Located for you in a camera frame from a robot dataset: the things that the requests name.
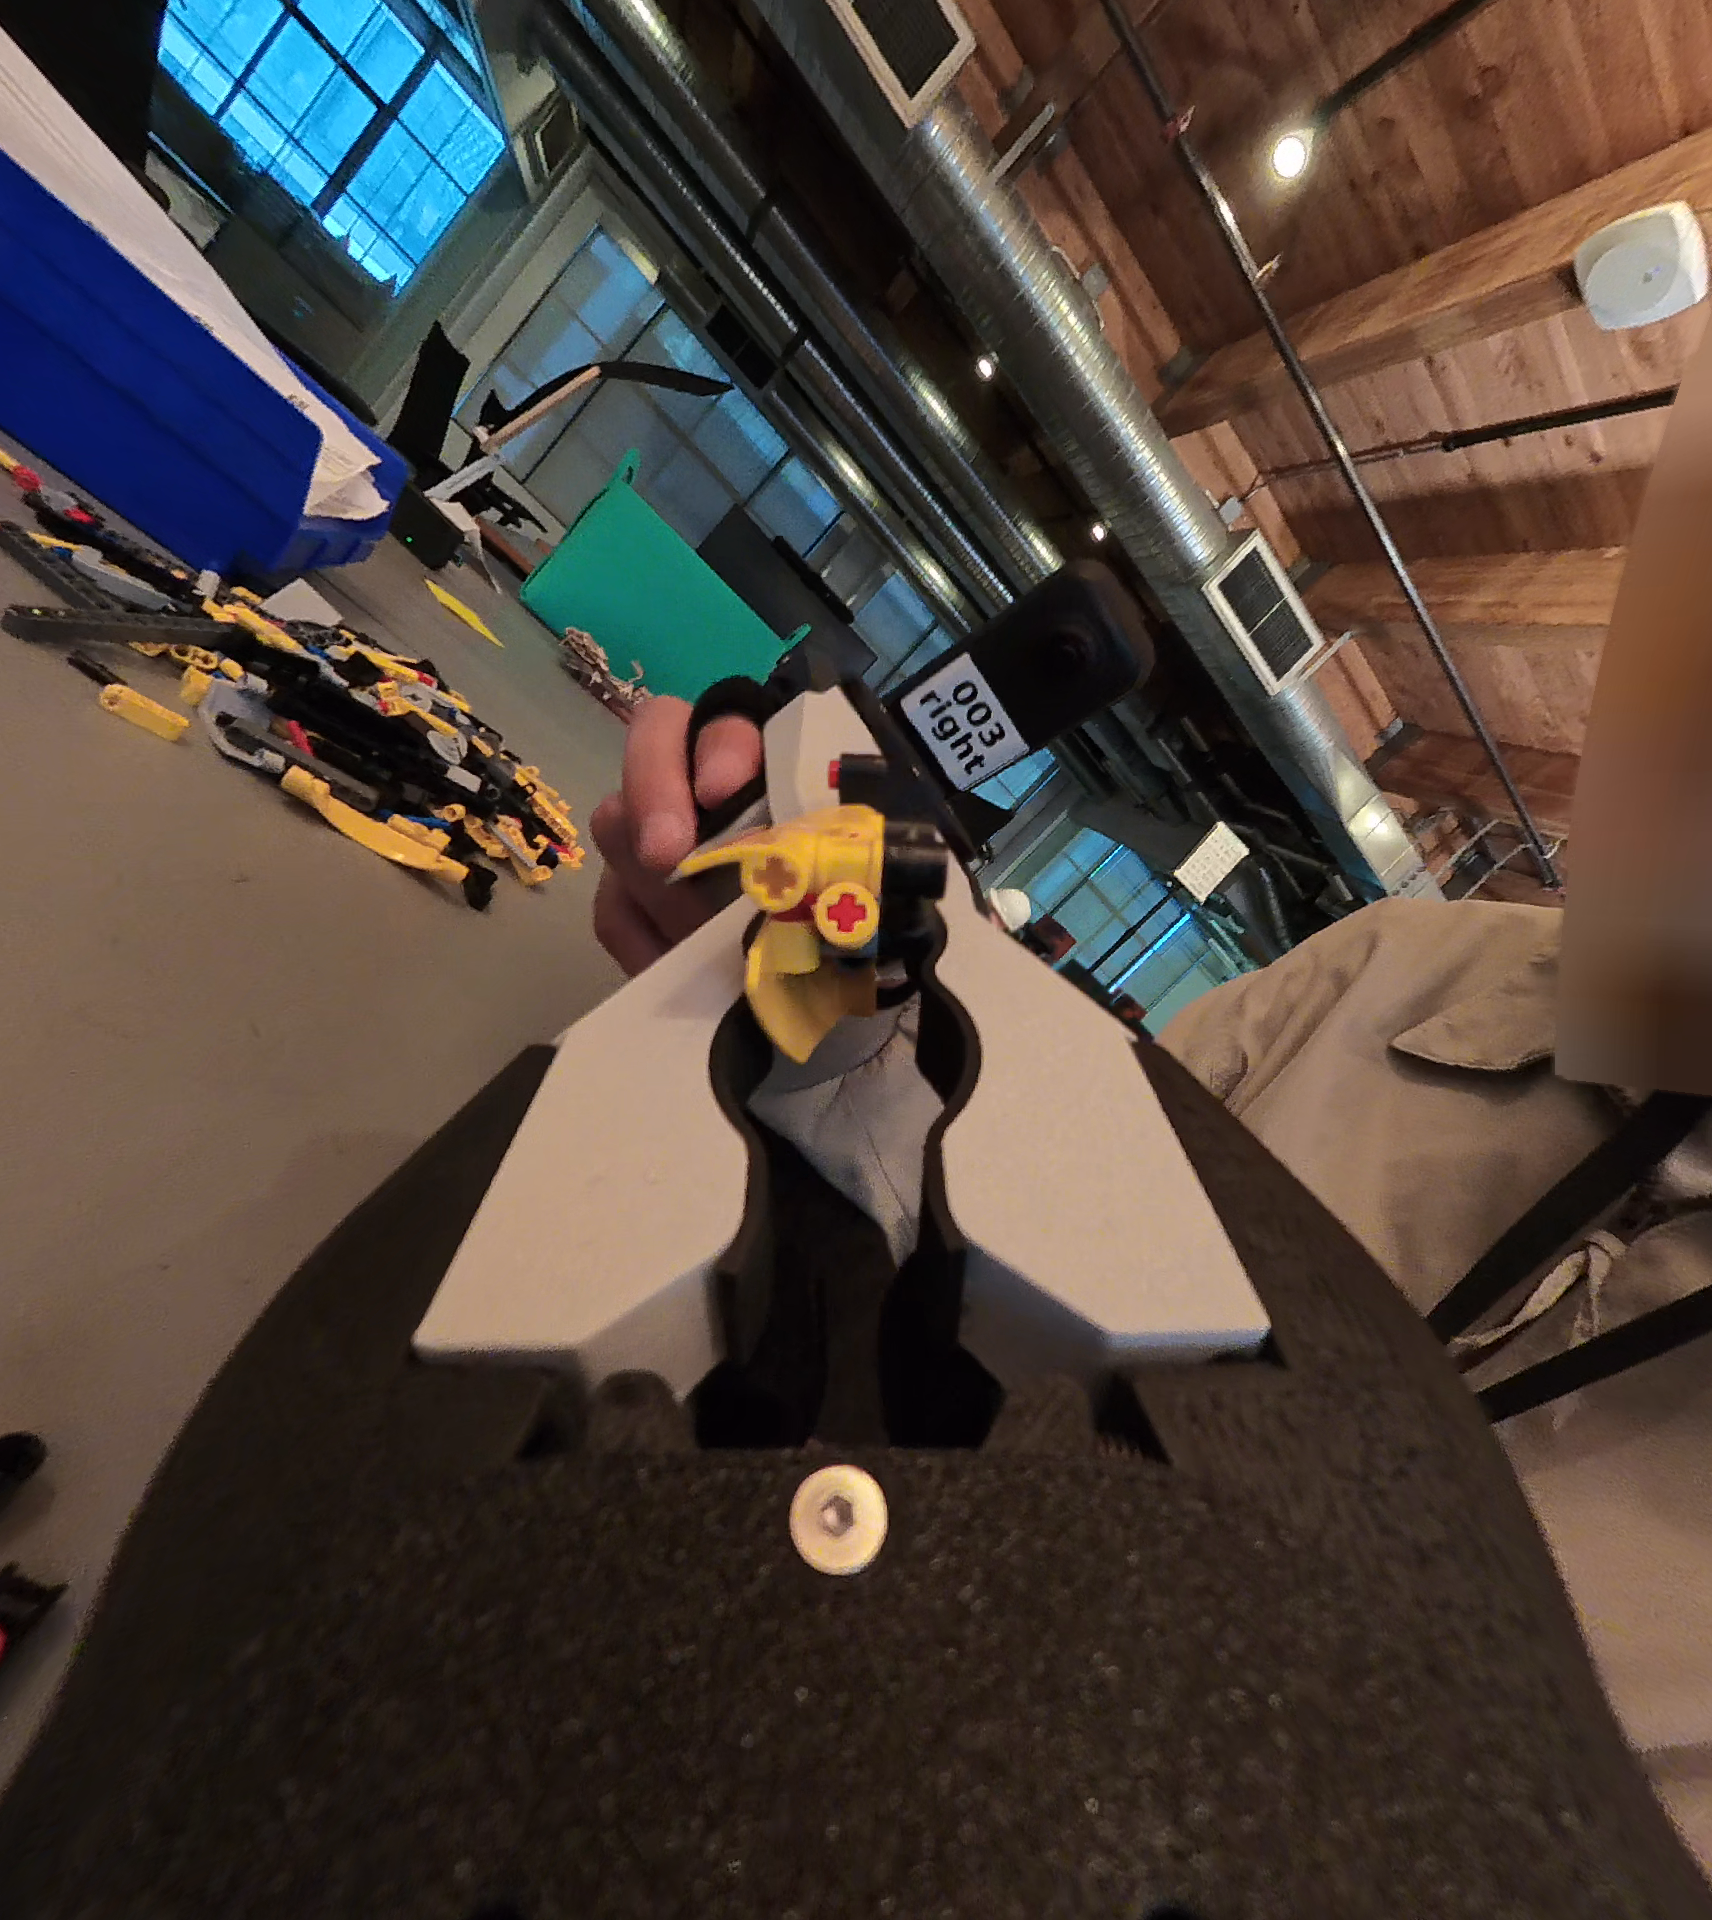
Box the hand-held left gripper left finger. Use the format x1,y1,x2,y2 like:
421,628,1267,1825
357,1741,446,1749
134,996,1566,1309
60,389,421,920
409,900,760,1398

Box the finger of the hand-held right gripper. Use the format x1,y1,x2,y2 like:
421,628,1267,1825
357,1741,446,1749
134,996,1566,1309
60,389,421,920
753,1031,948,1272

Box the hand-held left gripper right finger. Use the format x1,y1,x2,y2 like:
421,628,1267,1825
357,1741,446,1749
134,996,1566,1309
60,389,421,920
927,887,1274,1398

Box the yellow black toy brick assembly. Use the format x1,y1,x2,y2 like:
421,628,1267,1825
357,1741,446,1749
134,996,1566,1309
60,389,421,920
668,755,948,1067

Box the black head desk lamp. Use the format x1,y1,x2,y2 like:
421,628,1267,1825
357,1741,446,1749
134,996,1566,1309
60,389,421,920
479,355,733,451

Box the person's right hand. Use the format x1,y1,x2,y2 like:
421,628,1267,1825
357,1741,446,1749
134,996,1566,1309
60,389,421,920
585,693,784,979

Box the white ceiling vent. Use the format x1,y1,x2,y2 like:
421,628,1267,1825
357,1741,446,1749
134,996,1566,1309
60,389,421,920
826,0,977,130
1199,531,1323,691

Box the person's beige jacket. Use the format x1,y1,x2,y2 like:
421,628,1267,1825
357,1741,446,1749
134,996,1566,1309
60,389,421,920
1155,896,1712,1920

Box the green felt bin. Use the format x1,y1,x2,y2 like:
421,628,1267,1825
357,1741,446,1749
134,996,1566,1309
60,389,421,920
518,446,813,708

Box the small brown model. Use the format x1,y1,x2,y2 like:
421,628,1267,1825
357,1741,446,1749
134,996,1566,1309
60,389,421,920
556,622,652,708

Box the pile of yellow black bricks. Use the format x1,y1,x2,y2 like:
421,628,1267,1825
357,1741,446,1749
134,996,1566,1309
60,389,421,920
0,434,588,912

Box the black device green lights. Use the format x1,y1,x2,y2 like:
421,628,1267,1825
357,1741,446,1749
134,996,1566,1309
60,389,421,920
390,480,475,571

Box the white ceiling device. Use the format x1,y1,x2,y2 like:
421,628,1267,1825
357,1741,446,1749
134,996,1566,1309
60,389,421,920
1571,201,1712,332

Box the blue plastic bin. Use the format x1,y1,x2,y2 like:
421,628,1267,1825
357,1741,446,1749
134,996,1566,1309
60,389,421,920
0,60,415,580

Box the white paper sheets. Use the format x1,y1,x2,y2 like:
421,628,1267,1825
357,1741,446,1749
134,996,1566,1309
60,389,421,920
0,0,386,519

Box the silver ventilation duct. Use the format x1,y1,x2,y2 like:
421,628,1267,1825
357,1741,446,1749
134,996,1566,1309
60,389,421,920
556,0,1457,910

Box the black strap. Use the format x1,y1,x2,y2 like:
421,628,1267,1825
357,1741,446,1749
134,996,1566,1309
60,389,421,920
1425,1092,1712,1427

